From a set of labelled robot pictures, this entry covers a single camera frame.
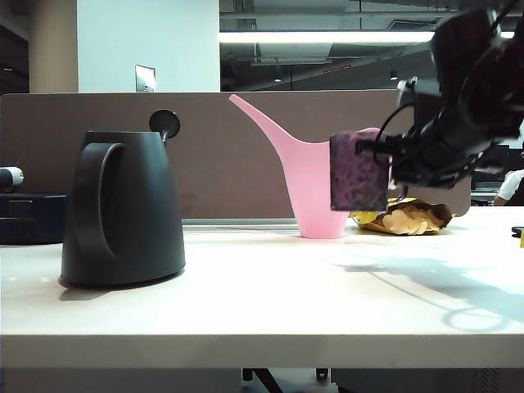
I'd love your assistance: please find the black kettle with spout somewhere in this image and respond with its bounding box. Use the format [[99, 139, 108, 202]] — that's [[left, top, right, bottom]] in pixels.
[[58, 109, 187, 290]]

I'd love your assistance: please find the long ceiling light strip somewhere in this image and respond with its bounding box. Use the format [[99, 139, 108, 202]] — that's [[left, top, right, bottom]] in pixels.
[[219, 31, 516, 43]]

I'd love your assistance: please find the person in white shirt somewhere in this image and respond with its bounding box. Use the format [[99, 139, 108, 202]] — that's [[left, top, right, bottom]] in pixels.
[[494, 169, 524, 206]]

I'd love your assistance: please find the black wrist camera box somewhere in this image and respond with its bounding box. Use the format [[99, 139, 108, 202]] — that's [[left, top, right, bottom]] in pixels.
[[395, 76, 443, 124]]

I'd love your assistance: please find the metal wall plate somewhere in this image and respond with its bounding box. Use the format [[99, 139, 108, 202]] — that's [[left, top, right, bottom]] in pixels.
[[134, 64, 157, 93]]

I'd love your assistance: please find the dark blue box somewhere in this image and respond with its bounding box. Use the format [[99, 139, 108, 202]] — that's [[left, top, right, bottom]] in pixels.
[[0, 192, 70, 246]]

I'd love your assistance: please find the black office chair base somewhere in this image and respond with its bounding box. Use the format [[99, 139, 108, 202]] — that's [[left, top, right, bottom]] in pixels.
[[241, 367, 331, 393]]

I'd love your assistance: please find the dark translucent cup with handle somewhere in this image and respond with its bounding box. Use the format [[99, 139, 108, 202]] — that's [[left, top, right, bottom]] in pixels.
[[329, 129, 395, 213]]

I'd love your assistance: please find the pink plastic watering can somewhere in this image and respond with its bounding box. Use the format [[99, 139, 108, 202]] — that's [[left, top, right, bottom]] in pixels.
[[228, 93, 393, 240]]

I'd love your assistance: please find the open yellow chip bag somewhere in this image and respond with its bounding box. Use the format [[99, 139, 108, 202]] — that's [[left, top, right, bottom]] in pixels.
[[348, 196, 454, 237]]

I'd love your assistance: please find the dark under-desk cabinet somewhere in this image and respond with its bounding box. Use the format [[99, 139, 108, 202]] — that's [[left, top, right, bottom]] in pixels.
[[330, 368, 524, 393]]

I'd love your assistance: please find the black camera cable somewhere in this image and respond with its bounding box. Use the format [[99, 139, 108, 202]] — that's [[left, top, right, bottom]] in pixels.
[[378, 102, 413, 143]]

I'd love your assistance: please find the white cylindrical object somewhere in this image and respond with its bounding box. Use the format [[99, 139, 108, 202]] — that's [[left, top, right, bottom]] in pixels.
[[0, 166, 25, 192]]

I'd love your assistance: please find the wide brown desk partition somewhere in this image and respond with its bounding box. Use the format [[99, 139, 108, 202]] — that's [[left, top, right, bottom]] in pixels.
[[0, 90, 472, 220]]

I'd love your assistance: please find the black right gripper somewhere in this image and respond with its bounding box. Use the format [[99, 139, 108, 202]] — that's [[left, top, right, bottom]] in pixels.
[[355, 108, 503, 189]]

